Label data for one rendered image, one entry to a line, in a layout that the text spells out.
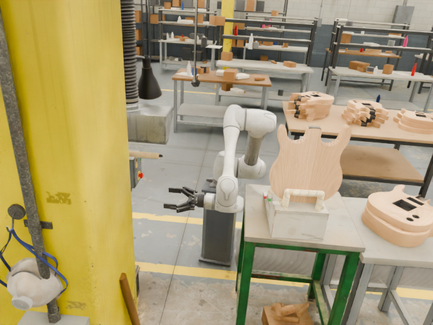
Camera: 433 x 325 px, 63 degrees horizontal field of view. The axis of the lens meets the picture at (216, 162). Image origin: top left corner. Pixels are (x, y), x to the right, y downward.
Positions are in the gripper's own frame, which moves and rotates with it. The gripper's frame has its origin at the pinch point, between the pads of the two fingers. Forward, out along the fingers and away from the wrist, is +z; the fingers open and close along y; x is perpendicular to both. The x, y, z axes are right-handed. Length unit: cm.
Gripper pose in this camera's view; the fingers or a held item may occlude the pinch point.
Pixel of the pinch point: (168, 197)
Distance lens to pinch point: 196.1
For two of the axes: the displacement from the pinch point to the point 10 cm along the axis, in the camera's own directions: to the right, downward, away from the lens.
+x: 0.4, -8.2, -5.6
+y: 0.9, -5.6, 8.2
